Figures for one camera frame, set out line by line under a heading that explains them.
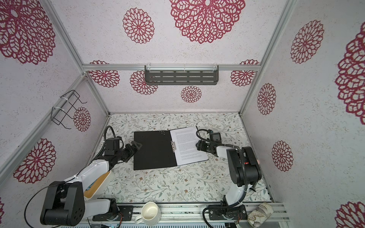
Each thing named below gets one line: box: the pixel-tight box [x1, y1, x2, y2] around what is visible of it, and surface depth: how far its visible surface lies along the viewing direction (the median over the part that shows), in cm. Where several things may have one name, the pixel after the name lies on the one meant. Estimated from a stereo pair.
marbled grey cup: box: [247, 202, 275, 228], surface depth 72 cm
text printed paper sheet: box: [169, 126, 209, 167], surface depth 100 cm
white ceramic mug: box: [134, 201, 162, 226], surface depth 71 cm
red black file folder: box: [133, 130, 210, 171], surface depth 101 cm
